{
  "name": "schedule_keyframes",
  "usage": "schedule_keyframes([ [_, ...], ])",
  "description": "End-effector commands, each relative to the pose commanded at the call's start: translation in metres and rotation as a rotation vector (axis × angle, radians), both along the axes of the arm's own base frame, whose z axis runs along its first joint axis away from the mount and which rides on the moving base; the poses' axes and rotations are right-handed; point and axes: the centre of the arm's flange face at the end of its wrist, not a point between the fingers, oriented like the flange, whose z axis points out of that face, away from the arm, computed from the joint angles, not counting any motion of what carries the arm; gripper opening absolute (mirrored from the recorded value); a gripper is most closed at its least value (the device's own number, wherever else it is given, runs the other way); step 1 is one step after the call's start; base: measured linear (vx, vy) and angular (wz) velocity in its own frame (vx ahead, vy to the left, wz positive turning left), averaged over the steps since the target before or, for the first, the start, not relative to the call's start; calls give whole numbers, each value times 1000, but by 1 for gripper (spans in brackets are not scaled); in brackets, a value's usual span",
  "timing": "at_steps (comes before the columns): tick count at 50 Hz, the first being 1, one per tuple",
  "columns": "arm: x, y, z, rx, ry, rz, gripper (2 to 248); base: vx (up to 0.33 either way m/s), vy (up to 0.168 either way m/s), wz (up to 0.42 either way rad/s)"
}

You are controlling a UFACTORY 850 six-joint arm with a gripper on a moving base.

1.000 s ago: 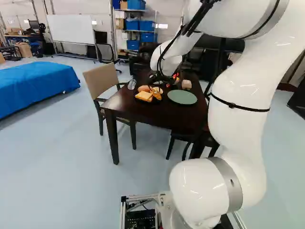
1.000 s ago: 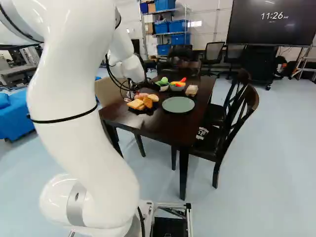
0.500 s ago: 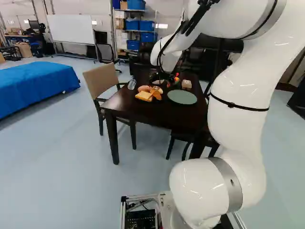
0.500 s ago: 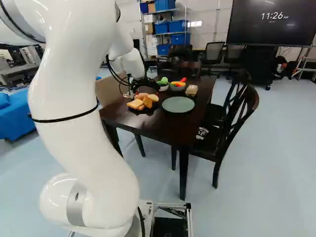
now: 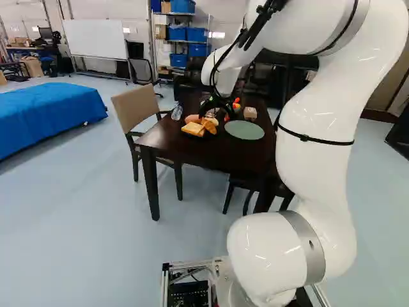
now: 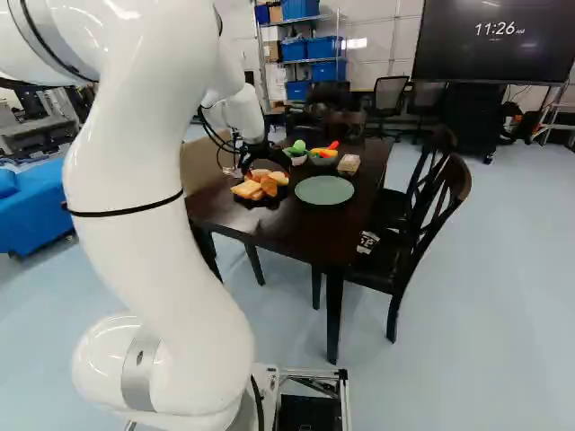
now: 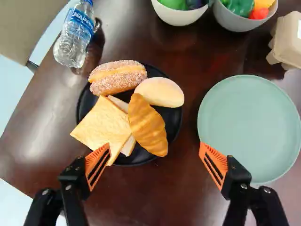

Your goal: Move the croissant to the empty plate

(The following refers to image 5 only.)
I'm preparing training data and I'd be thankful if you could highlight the croissant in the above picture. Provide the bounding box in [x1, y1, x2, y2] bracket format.
[201, 117, 220, 135]

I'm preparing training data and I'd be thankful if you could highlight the blue covered bed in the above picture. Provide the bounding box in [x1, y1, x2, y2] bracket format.
[0, 81, 109, 161]

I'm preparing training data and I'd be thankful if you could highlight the tan padded wooden chair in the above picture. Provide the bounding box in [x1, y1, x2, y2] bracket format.
[110, 83, 184, 201]

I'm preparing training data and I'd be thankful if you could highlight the dark brown wooden table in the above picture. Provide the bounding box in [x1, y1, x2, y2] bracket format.
[135, 91, 282, 222]

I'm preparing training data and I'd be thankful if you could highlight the metal shelf with blue bins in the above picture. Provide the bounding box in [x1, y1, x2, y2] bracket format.
[148, 0, 219, 84]

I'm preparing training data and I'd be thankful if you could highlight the empty green plate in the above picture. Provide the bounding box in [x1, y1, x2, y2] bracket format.
[223, 120, 266, 141]

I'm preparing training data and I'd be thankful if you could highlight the clear plastic water bottle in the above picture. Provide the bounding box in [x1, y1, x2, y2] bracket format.
[170, 100, 184, 122]

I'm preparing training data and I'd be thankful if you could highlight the rolling whiteboard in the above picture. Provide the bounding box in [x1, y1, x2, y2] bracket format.
[61, 19, 129, 79]

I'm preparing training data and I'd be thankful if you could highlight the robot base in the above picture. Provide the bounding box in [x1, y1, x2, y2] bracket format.
[160, 256, 330, 307]

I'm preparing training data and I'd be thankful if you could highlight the dark wooden chair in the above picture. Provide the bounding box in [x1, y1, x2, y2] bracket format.
[222, 174, 295, 217]

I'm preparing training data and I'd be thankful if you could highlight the black mesh office chair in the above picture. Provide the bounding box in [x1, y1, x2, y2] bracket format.
[127, 57, 164, 98]

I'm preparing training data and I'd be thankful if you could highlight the toast slice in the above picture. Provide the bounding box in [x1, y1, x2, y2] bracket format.
[180, 122, 206, 138]

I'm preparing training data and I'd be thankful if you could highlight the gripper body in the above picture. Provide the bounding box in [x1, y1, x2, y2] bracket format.
[204, 93, 228, 110]

